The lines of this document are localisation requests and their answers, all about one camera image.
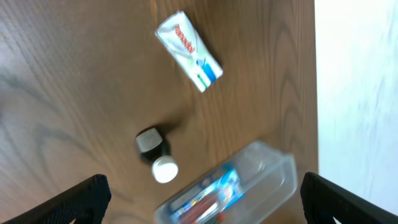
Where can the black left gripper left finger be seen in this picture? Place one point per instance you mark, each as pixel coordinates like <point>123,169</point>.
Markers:
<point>86,202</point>

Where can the black bottle white cap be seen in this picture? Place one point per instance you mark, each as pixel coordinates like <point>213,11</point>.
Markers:
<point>154,150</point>

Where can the blue Kool Fever box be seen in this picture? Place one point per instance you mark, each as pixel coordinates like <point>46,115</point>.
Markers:
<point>224,182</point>

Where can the white green Panadol box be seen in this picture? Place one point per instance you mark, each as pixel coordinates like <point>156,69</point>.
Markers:
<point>183,42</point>

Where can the red Panadol ActiFast box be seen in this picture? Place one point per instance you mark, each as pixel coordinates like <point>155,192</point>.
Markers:
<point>206,211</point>

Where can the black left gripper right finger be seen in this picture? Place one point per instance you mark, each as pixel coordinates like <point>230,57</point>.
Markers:
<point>325,202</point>

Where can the clear plastic container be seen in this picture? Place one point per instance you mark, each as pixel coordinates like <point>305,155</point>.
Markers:
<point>268,178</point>

